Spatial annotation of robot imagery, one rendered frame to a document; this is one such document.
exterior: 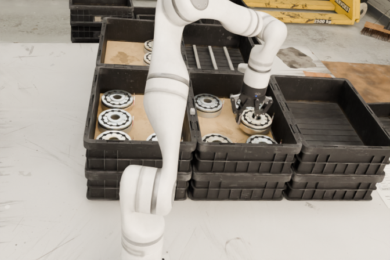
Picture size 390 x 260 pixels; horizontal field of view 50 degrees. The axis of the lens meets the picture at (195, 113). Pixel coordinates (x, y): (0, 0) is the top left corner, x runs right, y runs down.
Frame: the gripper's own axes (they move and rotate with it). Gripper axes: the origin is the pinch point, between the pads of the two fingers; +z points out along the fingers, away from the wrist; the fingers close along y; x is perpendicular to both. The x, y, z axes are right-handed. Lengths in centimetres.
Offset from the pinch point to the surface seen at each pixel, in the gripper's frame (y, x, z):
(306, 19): 133, 288, 80
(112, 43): -46, 55, 5
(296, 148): 9.5, -19.7, -5.4
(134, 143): -35.0, -20.7, -5.3
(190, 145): -20.2, -20.4, -5.3
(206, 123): -12.0, 2.5, 4.6
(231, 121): -3.3, 4.8, 4.5
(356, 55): 166, 229, 87
